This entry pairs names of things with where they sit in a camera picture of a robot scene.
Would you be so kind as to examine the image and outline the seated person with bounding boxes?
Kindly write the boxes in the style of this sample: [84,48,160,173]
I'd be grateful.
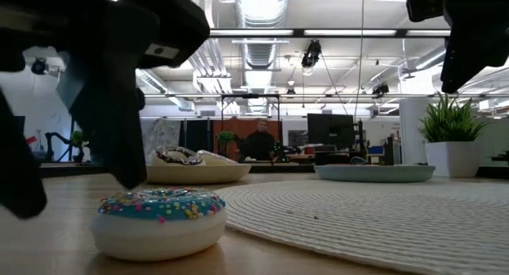
[243,118,279,162]

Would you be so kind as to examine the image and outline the beige round plate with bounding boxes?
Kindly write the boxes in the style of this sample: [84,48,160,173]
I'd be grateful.
[145,163,252,185]

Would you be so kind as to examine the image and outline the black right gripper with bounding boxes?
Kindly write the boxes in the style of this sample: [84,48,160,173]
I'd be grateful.
[440,0,509,94]

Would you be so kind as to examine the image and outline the small background potted plant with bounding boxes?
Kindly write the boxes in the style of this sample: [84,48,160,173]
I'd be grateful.
[70,130,87,164]
[216,130,236,157]

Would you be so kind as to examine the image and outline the white round woven placemat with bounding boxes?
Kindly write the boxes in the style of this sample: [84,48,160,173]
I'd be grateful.
[214,178,509,275]

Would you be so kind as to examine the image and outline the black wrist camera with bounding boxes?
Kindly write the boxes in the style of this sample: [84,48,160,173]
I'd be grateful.
[119,0,212,69]
[405,0,451,24]

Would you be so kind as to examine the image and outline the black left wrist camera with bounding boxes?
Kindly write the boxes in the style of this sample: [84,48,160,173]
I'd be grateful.
[119,0,212,69]

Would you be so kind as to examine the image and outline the black overhead light bar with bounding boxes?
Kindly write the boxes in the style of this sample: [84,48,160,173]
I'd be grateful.
[208,27,453,39]

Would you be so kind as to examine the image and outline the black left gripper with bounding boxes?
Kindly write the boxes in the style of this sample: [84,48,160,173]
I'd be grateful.
[0,0,160,73]

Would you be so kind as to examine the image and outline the blue-green round plate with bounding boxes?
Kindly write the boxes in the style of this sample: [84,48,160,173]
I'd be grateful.
[313,164,437,184]

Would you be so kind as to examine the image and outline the orange partition wall panel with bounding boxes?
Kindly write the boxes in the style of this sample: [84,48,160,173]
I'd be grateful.
[212,119,283,161]

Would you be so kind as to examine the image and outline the thin hanging cable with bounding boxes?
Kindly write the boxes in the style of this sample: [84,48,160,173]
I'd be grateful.
[352,0,365,123]

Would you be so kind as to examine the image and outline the black ceiling spotlight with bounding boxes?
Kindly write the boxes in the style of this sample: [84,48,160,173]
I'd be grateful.
[30,58,49,76]
[301,39,323,69]
[371,82,390,98]

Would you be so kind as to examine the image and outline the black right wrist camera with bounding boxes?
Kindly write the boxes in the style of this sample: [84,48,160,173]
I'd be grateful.
[405,0,451,24]

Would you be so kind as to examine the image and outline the chocolate frosted donut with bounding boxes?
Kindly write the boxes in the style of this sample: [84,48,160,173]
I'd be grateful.
[152,145,206,166]

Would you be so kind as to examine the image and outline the green plant in white pot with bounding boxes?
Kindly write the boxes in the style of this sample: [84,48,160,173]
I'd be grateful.
[418,91,489,179]

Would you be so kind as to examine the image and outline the black computer monitor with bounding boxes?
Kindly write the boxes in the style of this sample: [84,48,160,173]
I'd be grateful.
[306,113,356,151]

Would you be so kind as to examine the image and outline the blue sprinkled donut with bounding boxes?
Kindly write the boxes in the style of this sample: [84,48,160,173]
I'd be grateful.
[90,187,228,262]

